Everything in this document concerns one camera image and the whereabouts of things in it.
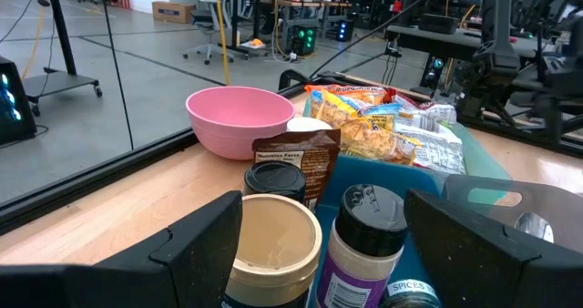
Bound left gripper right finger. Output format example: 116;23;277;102
404;189;583;308

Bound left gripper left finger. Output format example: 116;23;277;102
0;191;243;308

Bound silver spoon teal handle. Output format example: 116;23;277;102
514;211;556;244

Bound green herb spice jar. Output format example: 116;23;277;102
378;278;444;308

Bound tan lid spice jar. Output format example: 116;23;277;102
222;192;323;308

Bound purple label spice jar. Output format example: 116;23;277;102
315;183;410;308

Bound black lid amber jar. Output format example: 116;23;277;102
243;160;308;204

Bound white red ramen packet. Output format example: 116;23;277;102
391;93;458;127

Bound brown foil pouch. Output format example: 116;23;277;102
251;128;342;213

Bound white lid spice jar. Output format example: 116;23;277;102
285;116;333;134

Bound orange ramen packet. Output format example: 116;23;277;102
303;83;397;107

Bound light green plastic bin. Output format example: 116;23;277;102
302;97;514;209

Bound blue plastic bin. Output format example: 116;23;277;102
307;155;452;308

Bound pink bowl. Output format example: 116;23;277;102
185;86;297;161

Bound black computer blue light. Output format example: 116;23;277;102
419;54;451;91

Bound black wheeled stand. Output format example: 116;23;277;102
22;0;104;117

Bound black workbench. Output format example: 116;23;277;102
385;12;541;66

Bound black computer tower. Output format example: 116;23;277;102
0;55;38;146

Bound grey office chair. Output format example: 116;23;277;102
182;0;236;67

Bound black box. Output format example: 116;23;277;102
417;12;461;36

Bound cardboard box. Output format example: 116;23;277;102
151;0;196;25

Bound computer tower green lights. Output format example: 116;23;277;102
290;24;319;56

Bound computer tower blue lights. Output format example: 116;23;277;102
335;18;356;43

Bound wooden top desk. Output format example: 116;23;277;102
227;0;354;58

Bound yellow hanging cable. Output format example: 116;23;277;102
212;0;231;87

